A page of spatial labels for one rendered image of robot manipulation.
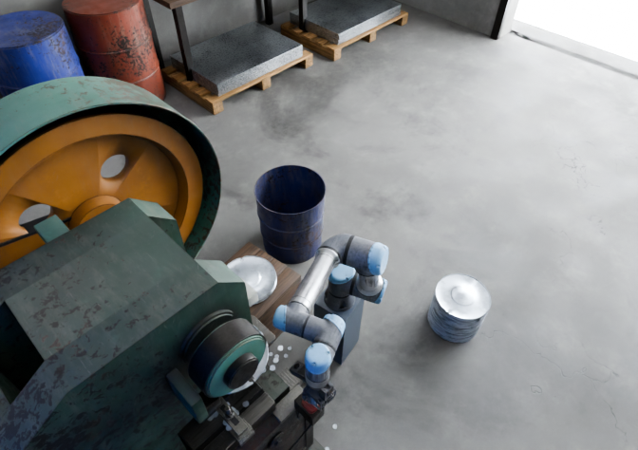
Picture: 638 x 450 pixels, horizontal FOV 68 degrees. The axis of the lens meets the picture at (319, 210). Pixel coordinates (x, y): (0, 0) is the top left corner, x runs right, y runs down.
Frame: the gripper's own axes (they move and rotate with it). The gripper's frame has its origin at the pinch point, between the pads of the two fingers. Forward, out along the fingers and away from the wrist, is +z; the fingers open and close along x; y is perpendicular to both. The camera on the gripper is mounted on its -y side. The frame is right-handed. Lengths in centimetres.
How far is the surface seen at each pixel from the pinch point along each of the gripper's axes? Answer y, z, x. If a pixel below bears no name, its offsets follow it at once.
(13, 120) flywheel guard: -69, -96, -30
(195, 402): -3, -53, -35
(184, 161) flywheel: -66, -62, 8
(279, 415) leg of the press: -8.2, 13.5, -8.8
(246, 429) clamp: -9.5, 3.3, -22.0
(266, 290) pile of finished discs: -67, 40, 34
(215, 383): -2, -57, -29
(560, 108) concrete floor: -47, 78, 359
